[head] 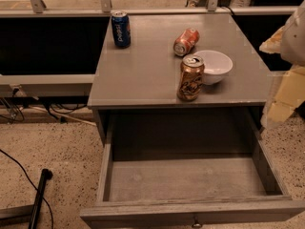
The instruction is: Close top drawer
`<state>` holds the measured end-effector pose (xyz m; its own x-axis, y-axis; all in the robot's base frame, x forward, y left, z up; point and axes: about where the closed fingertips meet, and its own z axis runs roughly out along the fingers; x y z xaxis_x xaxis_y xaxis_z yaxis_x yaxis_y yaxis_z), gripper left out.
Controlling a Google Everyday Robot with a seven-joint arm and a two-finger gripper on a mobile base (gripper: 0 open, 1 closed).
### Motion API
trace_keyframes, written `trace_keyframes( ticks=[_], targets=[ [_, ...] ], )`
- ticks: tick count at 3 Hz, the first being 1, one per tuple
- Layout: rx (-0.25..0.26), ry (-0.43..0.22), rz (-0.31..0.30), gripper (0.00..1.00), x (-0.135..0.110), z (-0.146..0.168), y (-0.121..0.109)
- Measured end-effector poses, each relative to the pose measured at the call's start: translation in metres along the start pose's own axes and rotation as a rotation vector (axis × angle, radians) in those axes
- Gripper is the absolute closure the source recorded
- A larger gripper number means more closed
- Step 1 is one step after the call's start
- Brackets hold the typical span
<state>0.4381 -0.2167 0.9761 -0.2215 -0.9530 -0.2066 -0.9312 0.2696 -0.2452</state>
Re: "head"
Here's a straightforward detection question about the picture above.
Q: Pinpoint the black floor cable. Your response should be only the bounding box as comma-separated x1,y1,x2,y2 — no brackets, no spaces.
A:
0,148,55,229

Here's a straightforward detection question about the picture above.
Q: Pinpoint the orange soda can lying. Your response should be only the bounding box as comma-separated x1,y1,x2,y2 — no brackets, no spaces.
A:
173,28,200,56

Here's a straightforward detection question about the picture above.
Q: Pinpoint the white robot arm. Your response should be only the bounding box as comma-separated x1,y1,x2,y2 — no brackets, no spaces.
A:
259,8,305,129

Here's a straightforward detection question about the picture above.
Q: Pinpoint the white bowl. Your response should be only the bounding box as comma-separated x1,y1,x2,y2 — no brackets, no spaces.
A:
195,50,233,85

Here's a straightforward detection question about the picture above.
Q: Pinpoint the grey wooden drawer cabinet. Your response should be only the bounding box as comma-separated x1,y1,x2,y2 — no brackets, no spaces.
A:
88,13,283,136

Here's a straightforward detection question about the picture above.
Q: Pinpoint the black metal stand leg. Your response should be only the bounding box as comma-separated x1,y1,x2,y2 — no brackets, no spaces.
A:
0,168,53,229

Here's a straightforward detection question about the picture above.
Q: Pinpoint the gold soda can upright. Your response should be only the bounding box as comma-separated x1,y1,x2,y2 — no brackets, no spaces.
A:
177,54,205,101

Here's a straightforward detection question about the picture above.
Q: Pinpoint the blue Pepsi can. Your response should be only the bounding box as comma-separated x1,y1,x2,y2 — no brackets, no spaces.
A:
111,11,131,48

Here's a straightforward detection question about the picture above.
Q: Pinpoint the grey metal railing frame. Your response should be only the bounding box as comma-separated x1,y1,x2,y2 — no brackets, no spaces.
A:
0,0,297,97

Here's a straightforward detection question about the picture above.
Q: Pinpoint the grey top drawer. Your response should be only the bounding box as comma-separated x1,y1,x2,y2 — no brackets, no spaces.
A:
80,107,305,229

